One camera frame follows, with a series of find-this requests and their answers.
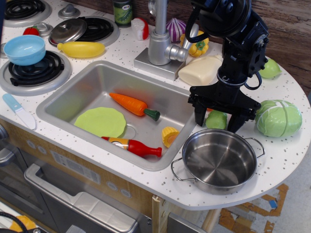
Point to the silver oven door handle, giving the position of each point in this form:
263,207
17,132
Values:
82,210

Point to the yellow toy corn piece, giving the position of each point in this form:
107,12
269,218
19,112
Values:
169,134

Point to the back left stove burner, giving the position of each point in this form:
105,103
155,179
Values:
22,13

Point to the stove burner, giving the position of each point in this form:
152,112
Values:
101,30
45,76
22,13

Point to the light green plate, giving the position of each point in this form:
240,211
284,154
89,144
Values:
102,121

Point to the purple toy onion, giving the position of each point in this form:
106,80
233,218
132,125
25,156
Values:
175,28

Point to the light blue bowl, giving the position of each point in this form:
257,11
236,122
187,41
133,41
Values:
25,50

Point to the silver stove knob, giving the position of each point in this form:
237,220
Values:
44,29
69,12

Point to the silver toy faucet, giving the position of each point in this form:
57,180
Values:
162,58

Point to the orange carrot with green top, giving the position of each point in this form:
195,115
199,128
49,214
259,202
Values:
135,106

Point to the red toy ketchup bottle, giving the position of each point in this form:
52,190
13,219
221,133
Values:
134,146

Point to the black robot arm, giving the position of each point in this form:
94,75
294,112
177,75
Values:
245,38

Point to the back right stove burner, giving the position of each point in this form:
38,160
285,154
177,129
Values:
101,30

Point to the blue handled toy knife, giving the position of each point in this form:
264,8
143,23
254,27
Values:
17,108

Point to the silver pot lid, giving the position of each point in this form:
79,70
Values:
68,31

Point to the silver stove knob rear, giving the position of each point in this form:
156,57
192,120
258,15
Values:
69,12

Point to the front left stove burner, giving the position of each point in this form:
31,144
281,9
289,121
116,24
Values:
45,76

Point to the red toy tomato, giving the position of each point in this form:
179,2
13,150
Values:
33,30

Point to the green toy cabbage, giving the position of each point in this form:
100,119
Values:
278,118

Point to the black camera frame bar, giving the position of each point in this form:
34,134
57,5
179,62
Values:
2,13

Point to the yellow toy bell pepper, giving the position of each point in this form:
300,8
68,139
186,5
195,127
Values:
199,48

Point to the green toy can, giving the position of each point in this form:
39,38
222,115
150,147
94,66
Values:
123,13

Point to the stainless steel pan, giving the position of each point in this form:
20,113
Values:
218,161

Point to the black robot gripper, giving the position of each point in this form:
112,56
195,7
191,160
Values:
226,96

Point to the yellow toy squash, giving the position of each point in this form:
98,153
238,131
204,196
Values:
78,49

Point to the cream toy mayonnaise bottle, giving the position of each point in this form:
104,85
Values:
201,71

